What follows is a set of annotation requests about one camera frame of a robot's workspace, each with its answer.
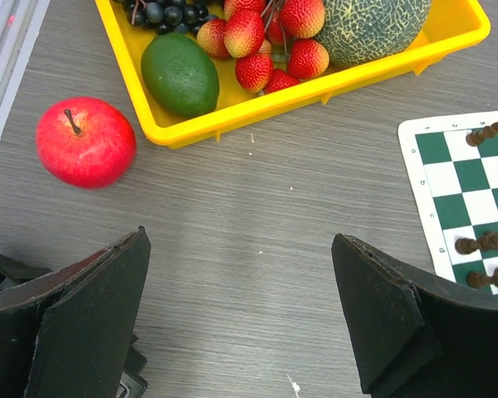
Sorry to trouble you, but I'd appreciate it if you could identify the green white chess board mat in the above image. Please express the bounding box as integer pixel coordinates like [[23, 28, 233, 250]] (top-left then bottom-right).
[[398, 110, 498, 284]]

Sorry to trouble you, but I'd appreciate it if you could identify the green avocado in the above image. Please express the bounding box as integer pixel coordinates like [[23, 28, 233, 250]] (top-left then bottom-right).
[[140, 32, 220, 119]]

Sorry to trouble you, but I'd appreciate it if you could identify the black grape bunch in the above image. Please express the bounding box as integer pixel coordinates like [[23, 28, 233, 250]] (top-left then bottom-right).
[[114, 0, 218, 36]]

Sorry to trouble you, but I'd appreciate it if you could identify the dark chess piece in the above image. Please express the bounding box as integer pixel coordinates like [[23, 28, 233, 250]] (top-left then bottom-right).
[[455, 231, 498, 255], [466, 267, 498, 289], [466, 122, 498, 147]]

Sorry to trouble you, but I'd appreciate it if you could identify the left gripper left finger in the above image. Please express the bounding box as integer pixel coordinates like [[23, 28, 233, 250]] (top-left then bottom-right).
[[0, 228, 151, 397]]

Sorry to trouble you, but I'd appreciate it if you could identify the green netted melon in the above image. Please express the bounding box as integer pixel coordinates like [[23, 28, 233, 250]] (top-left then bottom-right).
[[315, 0, 432, 69]]

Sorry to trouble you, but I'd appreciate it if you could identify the yellow plastic fruit tray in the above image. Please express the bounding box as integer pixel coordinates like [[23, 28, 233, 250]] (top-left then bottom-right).
[[96, 1, 491, 149]]

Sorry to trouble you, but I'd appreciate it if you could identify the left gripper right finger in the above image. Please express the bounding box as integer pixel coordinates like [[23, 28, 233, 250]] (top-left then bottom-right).
[[331, 234, 498, 397]]

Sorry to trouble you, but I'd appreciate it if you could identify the red apple on table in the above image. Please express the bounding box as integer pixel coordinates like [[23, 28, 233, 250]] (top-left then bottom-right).
[[35, 96, 137, 189]]

